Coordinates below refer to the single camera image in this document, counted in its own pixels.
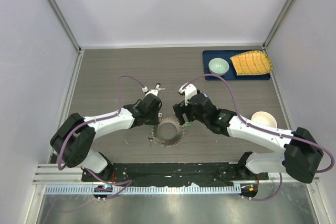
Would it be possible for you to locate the metal disc with keyrings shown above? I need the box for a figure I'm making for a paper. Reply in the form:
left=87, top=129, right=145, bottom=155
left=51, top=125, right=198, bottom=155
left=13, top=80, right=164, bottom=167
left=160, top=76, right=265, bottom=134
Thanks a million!
left=149, top=113, right=185, bottom=148

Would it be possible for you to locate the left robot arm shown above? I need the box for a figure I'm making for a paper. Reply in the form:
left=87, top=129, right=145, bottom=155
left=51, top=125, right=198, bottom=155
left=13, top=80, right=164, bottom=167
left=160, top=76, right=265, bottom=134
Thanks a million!
left=50, top=94, right=162, bottom=182

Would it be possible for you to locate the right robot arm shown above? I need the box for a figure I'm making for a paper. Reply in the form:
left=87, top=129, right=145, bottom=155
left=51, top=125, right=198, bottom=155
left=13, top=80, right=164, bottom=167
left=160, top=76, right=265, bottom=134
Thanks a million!
left=173, top=93, right=323, bottom=184

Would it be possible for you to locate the key with black tag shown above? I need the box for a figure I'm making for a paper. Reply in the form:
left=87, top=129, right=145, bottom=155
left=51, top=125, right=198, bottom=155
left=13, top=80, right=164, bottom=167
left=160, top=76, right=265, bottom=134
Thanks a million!
left=155, top=83, right=165, bottom=92

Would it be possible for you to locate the pale green bowl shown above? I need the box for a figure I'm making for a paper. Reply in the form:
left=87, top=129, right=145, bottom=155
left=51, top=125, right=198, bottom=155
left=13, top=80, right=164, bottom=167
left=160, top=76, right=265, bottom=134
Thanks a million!
left=208, top=58, right=229, bottom=76

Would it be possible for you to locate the blue tray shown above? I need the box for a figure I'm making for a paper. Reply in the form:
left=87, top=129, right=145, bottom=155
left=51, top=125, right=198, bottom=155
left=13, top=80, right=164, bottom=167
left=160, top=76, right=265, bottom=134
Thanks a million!
left=203, top=50, right=270, bottom=81

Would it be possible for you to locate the cream bowl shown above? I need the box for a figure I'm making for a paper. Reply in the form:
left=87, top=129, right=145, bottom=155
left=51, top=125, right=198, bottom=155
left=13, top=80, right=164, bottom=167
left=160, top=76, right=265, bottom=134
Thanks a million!
left=251, top=111, right=278, bottom=128

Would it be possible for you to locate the yellow woven cloth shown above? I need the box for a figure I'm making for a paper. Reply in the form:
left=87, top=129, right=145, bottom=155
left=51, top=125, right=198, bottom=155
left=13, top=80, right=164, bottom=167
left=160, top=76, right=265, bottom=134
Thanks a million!
left=230, top=50, right=273, bottom=76

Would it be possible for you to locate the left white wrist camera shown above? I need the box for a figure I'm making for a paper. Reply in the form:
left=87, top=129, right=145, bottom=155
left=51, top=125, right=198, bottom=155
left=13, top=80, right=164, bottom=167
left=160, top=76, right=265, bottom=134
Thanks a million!
left=142, top=87, right=159, bottom=96

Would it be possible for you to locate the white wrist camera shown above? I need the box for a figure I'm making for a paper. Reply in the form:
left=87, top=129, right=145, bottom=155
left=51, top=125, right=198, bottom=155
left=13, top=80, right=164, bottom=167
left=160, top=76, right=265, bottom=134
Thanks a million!
left=142, top=87, right=159, bottom=96
left=178, top=83, right=197, bottom=105

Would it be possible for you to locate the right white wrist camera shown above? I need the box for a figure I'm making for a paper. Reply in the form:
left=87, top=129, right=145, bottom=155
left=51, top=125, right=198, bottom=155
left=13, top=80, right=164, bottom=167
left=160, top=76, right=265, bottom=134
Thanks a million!
left=178, top=83, right=197, bottom=105

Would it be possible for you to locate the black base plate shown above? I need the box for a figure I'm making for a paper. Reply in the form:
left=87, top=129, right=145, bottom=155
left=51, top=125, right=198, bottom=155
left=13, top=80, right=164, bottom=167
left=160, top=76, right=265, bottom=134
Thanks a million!
left=97, top=162, right=269, bottom=187

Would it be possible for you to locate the left aluminium frame rail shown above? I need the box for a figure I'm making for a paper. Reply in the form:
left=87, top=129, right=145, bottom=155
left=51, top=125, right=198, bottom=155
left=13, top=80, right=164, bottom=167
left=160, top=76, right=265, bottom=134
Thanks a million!
left=30, top=0, right=85, bottom=164

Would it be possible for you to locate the aluminium frame rail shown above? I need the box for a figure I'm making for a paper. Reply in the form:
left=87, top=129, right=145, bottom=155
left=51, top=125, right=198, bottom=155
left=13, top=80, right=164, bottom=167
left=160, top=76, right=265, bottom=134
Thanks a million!
left=33, top=160, right=321, bottom=185
left=263, top=0, right=296, bottom=130
left=30, top=0, right=85, bottom=164

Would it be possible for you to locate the right aluminium frame rail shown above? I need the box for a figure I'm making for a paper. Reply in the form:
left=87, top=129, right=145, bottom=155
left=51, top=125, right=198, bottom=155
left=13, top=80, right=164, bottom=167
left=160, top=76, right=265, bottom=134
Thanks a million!
left=263, top=0, right=296, bottom=130

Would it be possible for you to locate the front aluminium frame rail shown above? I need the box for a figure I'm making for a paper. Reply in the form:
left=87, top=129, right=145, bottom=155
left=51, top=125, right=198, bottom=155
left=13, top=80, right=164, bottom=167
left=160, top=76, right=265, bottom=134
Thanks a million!
left=33, top=160, right=321, bottom=185

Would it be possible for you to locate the white cable duct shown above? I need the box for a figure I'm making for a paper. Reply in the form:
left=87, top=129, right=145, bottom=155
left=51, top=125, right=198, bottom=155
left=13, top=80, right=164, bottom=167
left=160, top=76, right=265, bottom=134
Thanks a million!
left=44, top=184, right=241, bottom=195

